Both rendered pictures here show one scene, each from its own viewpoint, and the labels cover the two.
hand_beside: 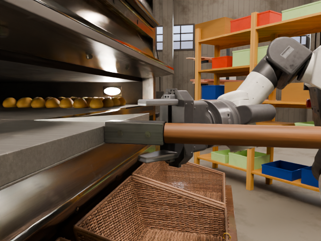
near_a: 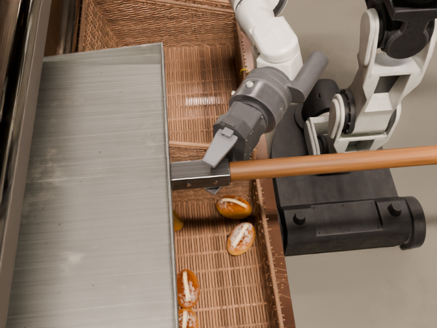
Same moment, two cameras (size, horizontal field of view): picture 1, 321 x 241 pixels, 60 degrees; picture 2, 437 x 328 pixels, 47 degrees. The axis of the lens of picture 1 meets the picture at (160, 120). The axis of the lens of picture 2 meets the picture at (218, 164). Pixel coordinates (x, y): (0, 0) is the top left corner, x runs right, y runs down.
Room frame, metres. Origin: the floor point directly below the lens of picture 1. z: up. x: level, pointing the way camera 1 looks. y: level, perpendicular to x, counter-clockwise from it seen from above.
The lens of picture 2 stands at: (0.03, 0.12, 1.85)
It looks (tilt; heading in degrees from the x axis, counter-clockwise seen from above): 58 degrees down; 343
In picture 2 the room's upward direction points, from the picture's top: straight up
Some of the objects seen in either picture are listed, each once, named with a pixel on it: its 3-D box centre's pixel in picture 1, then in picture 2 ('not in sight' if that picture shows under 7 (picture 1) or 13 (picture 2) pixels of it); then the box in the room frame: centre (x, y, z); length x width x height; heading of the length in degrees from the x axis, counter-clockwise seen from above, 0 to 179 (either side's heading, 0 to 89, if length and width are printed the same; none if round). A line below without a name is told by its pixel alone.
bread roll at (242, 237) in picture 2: not in sight; (240, 237); (0.53, -0.09, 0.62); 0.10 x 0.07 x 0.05; 130
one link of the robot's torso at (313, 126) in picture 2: not in sight; (335, 142); (0.94, -0.61, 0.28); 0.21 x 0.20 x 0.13; 169
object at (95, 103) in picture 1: (70, 101); not in sight; (1.72, 0.56, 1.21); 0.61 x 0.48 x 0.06; 78
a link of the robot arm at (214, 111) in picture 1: (194, 125); (245, 122); (0.49, -0.06, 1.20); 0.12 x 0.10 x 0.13; 133
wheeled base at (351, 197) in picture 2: not in sight; (331, 161); (0.90, -0.60, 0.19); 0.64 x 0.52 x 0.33; 169
